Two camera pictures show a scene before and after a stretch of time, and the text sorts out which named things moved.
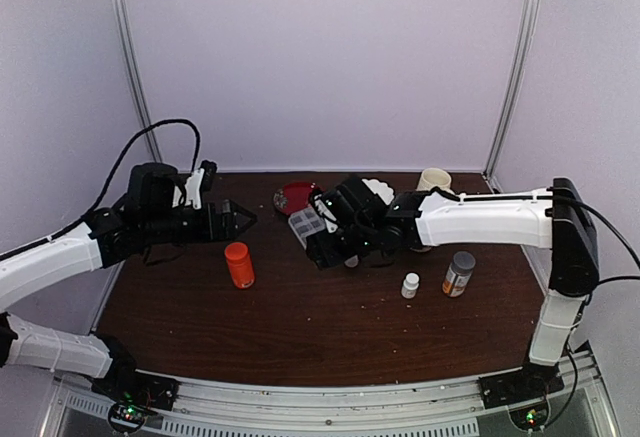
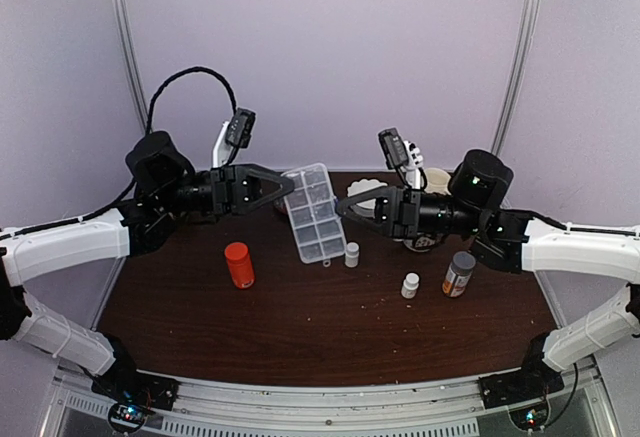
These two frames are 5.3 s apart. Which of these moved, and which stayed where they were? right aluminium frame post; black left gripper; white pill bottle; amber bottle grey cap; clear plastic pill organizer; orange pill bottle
Moved: clear plastic pill organizer; black left gripper
Stayed: orange pill bottle; amber bottle grey cap; right aluminium frame post; white pill bottle
